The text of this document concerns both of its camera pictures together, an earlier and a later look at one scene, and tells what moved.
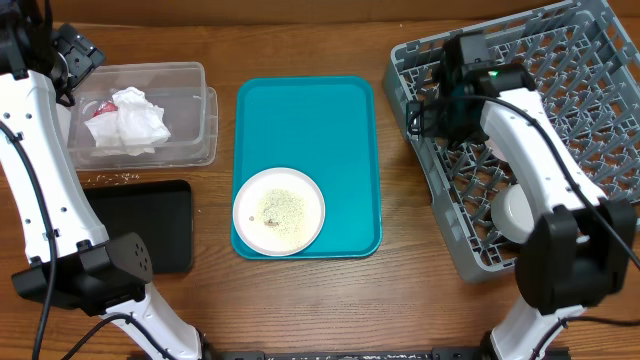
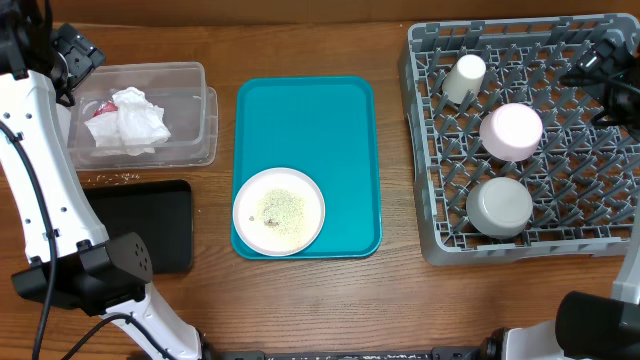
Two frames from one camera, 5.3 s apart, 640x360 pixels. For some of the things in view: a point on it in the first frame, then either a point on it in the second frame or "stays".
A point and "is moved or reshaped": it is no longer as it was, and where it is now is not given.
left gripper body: [80, 57] stays
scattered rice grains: [115, 178] stays
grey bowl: [512, 214] is moved or reshaped
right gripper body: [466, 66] -> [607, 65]
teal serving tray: [323, 128] stays
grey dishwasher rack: [584, 56] is moved or reshaped
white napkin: [131, 127] stays
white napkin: [140, 126] stays
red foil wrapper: [109, 107] stays
